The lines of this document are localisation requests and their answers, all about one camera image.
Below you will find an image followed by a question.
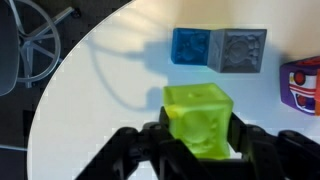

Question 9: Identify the yellow translucent block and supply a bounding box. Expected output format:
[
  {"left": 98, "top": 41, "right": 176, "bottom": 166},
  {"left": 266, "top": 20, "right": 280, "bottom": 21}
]
[{"left": 162, "top": 82, "right": 235, "bottom": 160}]

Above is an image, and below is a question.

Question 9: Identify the office chair base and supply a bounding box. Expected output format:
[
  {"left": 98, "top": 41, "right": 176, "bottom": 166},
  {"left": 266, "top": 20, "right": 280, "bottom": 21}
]
[{"left": 0, "top": 0, "right": 82, "bottom": 98}]

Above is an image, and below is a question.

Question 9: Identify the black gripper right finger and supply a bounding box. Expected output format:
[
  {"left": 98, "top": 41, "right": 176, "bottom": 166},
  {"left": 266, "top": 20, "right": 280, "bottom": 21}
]
[{"left": 227, "top": 112, "right": 320, "bottom": 180}]

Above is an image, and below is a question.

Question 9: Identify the purple red patterned cube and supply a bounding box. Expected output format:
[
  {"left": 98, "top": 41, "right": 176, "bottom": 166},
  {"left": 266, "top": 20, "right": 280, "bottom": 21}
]
[{"left": 278, "top": 55, "right": 320, "bottom": 116}]

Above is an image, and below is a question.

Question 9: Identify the blue block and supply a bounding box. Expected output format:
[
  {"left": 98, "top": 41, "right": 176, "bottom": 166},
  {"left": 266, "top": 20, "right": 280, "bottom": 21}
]
[{"left": 170, "top": 27, "right": 213, "bottom": 67}]

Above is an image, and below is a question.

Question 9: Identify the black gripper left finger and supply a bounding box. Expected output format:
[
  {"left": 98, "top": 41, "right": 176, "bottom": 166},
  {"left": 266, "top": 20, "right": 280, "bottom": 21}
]
[{"left": 74, "top": 106, "right": 215, "bottom": 180}]

